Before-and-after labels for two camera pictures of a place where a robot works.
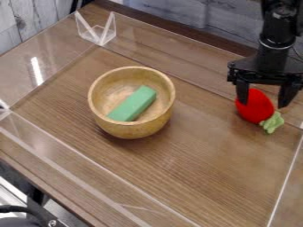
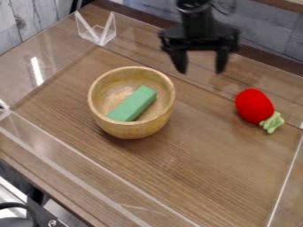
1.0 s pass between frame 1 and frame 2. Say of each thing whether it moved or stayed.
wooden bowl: stayed
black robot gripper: moved
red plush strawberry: stayed
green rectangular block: stayed
